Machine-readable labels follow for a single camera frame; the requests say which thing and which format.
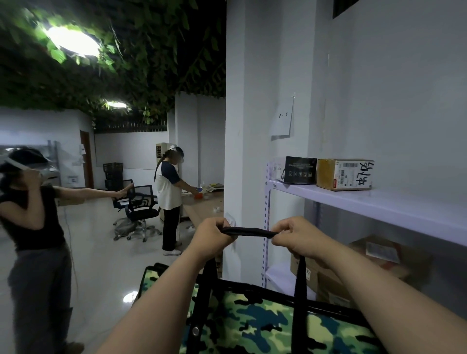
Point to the person's right hand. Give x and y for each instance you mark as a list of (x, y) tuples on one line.
[(302, 237)]

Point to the person's left hand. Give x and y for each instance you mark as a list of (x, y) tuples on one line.
[(204, 237)]

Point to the person's left fingers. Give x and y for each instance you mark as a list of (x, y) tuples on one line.
[(226, 229)]

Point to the person's right fingers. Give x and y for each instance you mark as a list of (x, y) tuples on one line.
[(282, 233)]

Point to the person's left forearm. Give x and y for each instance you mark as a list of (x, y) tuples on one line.
[(146, 310)]

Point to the person's right forearm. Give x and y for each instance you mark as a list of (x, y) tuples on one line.
[(394, 310)]

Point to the wooden table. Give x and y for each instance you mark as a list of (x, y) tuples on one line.
[(200, 208)]

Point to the black printed box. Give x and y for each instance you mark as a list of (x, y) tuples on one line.
[(300, 170)]

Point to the brown cardboard box white label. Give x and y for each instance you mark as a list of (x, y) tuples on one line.
[(344, 174)]

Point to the white metal shelf rack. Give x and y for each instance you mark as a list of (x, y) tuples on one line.
[(365, 208)]

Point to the black mesh office chair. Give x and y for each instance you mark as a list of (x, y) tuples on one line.
[(141, 211)]

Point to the large brown cardboard box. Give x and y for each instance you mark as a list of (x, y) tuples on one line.
[(383, 270)]

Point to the white paper sheet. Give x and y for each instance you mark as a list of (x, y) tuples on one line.
[(282, 116)]

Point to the stack of black crates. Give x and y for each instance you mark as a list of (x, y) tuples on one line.
[(113, 177)]

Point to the brown wooden door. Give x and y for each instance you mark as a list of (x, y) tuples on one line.
[(87, 160)]

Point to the round ceiling light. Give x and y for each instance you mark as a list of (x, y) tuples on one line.
[(72, 40), (116, 105)]

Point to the grey metal shelf rack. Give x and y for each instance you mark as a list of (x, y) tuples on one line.
[(47, 164)]

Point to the green hanging ivy foliage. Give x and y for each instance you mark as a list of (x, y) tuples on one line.
[(109, 54)]

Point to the white head-mounted headset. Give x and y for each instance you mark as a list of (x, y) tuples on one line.
[(16, 162)]

